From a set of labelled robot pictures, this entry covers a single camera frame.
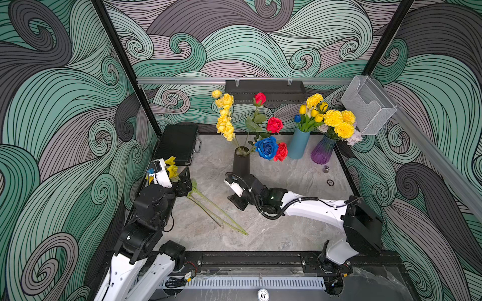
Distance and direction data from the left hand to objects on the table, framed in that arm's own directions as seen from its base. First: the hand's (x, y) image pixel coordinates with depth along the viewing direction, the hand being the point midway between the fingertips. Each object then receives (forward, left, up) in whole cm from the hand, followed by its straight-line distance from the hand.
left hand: (180, 167), depth 64 cm
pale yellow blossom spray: (+20, -14, +2) cm, 25 cm away
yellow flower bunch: (+5, +3, -32) cm, 33 cm away
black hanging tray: (+48, -40, 0) cm, 62 cm away
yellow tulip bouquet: (+29, -54, 0) cm, 61 cm away
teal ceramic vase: (+29, -53, -19) cm, 63 cm away
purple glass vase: (+34, -72, -32) cm, 85 cm away
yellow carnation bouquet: (+20, -64, +2) cm, 67 cm away
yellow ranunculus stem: (+6, +1, -33) cm, 33 cm away
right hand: (0, -17, -20) cm, 27 cm away
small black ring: (+12, -69, -33) cm, 78 cm away
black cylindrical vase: (+16, -22, -17) cm, 32 cm away
